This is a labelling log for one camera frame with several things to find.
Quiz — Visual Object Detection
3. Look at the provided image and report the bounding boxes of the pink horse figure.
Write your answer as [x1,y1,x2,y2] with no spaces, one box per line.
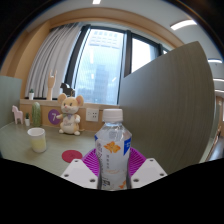
[11,105,25,125]

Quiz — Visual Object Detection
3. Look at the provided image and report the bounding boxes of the ceiling light strips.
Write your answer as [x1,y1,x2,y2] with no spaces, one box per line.
[92,0,224,94]

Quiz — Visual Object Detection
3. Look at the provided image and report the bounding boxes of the white pleated curtain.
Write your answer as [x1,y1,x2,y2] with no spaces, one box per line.
[24,22,83,100]

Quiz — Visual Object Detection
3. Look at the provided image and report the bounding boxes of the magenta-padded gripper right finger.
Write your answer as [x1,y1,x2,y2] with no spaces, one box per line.
[127,147,168,190]

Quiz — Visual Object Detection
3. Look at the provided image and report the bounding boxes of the beige mouse plush toy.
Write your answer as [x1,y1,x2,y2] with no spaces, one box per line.
[55,92,85,136]

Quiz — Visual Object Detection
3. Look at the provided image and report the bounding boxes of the pale green desk divider panel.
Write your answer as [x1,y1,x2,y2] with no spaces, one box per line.
[0,75,23,129]

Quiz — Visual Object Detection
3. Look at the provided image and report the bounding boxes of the small plant in white pot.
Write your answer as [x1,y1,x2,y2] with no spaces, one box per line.
[27,88,35,101]
[24,112,31,127]

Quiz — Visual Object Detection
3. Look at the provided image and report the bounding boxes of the pale yellow cup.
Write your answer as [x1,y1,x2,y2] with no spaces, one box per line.
[26,127,48,154]

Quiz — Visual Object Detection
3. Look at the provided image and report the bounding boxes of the white wall socket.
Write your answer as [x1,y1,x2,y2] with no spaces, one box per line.
[85,107,100,123]

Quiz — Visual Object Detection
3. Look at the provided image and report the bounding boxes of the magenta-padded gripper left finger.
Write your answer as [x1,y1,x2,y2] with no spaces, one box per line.
[60,148,101,190]

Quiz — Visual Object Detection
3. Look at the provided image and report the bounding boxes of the black horse figure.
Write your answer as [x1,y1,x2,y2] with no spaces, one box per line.
[59,82,76,98]

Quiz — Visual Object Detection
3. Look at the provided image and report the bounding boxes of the round purple number sign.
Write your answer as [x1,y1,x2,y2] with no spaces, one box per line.
[47,108,62,126]

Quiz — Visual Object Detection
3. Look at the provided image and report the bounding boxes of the wooden hand figure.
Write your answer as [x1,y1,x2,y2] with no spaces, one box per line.
[46,69,58,101]

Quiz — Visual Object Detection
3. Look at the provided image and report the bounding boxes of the flat round red coaster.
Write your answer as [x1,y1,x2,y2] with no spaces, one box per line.
[61,149,84,164]

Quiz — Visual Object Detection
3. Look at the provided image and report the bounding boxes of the clear plastic water bottle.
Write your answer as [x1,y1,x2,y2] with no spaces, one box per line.
[94,108,133,191]

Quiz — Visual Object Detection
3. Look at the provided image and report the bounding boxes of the tall green cactus figure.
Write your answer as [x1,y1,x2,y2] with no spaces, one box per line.
[31,101,43,128]

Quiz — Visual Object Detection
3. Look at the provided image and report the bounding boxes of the grey desk divider panel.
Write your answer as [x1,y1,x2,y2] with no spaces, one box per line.
[118,40,216,175]

